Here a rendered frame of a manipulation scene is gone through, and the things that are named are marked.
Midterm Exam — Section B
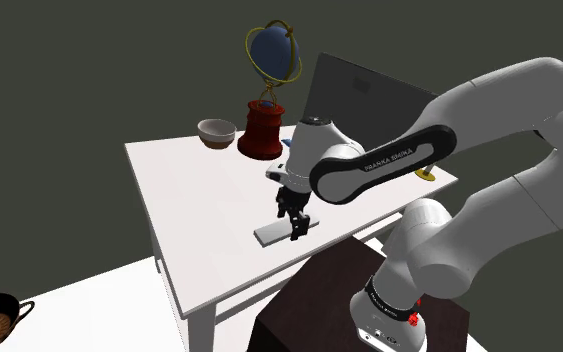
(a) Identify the white bowl with brown foot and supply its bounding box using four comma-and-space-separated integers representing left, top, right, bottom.
196, 118, 238, 150

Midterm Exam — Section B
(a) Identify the grey flat tablet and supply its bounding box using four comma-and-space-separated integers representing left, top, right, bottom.
253, 216, 321, 249

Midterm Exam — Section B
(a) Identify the dark grey flat panel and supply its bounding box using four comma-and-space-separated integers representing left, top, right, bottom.
302, 51, 441, 153

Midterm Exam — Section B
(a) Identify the white table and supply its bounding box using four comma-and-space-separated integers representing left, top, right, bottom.
124, 125, 460, 352

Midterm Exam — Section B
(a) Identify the blue globe on red base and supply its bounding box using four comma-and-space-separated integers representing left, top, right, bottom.
236, 19, 305, 162

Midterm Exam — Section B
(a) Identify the dark brown robot stand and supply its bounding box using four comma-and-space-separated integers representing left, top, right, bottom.
246, 235, 472, 352

